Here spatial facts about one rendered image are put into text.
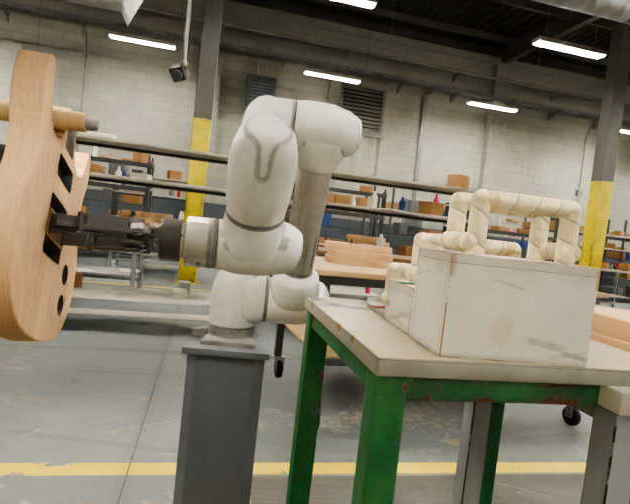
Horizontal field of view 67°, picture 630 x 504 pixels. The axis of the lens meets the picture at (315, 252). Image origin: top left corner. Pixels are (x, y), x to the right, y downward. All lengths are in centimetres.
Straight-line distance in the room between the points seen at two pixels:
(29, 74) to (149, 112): 1137
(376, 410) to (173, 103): 1161
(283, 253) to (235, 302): 77
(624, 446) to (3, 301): 103
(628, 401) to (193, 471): 126
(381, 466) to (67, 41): 1240
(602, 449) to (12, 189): 106
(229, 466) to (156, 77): 1117
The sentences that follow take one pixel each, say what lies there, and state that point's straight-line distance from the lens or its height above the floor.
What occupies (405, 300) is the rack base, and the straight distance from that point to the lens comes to 98.
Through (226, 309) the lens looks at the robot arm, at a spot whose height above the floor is 82.
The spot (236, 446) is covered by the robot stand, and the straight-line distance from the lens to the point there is 169.
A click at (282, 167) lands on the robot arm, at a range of 74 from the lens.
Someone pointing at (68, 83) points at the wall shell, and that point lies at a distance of 1261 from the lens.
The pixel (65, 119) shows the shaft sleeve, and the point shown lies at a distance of 92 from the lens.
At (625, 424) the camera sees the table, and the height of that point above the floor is 83.
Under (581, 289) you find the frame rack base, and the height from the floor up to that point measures 106.
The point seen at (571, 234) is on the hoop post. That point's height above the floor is 115.
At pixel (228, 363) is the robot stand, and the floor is 66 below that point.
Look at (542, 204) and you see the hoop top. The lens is 89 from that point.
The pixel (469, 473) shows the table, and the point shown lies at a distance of 153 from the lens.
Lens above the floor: 112
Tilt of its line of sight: 3 degrees down
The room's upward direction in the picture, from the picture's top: 6 degrees clockwise
